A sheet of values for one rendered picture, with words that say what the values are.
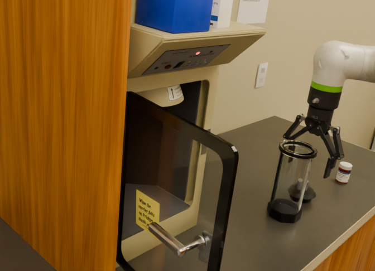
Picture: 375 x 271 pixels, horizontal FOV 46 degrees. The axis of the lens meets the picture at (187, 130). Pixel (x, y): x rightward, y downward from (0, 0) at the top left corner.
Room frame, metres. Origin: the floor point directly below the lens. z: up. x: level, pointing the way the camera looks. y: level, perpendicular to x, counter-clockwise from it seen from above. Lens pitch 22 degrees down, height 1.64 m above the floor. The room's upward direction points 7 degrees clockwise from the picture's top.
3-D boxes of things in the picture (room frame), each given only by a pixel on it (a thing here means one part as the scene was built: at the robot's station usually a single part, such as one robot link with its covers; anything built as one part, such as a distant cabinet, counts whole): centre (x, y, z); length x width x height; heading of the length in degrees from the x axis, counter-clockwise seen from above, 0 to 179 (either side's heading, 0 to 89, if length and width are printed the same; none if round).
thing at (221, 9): (0.92, -0.03, 1.54); 0.05 x 0.05 x 0.06; 57
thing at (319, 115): (1.28, -0.40, 1.22); 0.08 x 0.07 x 0.09; 49
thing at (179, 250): (0.62, 0.00, 1.20); 0.10 x 0.05 x 0.03; 42
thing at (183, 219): (0.69, 0.03, 1.19); 0.30 x 0.01 x 0.40; 42
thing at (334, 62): (1.28, -0.40, 1.39); 0.13 x 0.11 x 0.14; 94
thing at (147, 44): (0.89, 0.00, 1.46); 0.32 x 0.12 x 0.10; 140
